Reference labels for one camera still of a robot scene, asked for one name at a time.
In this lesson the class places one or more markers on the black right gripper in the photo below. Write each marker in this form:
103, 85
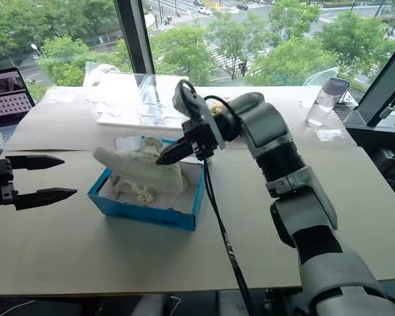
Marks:
198, 136

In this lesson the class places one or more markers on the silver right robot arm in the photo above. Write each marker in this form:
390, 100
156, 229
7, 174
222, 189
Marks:
316, 210

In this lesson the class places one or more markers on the blue cardboard shoebox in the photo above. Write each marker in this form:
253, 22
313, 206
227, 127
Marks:
145, 218

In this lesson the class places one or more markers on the clear acrylic box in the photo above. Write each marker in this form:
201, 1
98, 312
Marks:
131, 102

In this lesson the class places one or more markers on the silver laptop with lit screen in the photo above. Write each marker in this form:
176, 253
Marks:
6, 98

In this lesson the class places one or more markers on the small clear plastic wrapper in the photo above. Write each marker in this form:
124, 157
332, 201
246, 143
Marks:
329, 135

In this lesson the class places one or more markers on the clear water bottle dark lid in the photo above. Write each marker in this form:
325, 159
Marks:
323, 102

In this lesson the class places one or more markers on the black battery packs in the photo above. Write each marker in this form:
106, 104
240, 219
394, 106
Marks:
390, 161

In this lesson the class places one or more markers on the dark window frame pillar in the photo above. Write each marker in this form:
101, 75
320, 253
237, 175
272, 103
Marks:
135, 36

